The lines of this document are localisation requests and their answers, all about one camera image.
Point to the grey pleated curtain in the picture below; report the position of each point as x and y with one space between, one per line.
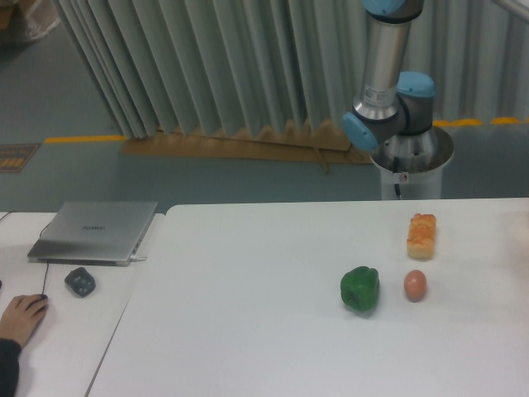
225 66

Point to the orange bread loaf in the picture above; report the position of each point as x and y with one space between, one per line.
421 236

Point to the brown egg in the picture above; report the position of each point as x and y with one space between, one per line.
415 285

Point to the dark sleeved forearm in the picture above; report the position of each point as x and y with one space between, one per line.
10 368

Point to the green bell pepper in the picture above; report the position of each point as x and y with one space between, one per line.
360 288

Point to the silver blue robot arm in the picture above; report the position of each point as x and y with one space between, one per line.
384 74

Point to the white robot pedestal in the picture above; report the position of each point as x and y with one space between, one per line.
411 167

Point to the silver laptop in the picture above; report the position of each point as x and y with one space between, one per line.
94 232

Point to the person's bare hand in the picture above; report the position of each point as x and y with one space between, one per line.
17 321

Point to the brown cardboard sheet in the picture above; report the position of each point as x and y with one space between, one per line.
325 146

